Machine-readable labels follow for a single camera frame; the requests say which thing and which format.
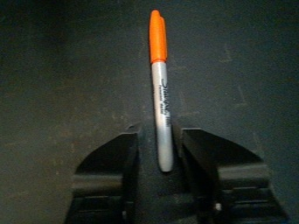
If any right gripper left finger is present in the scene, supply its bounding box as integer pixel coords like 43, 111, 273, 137
63, 131, 141, 224

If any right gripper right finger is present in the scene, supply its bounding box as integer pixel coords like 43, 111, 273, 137
181, 128, 290, 224

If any grey marker pen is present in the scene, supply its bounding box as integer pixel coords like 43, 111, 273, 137
149, 9, 175, 173

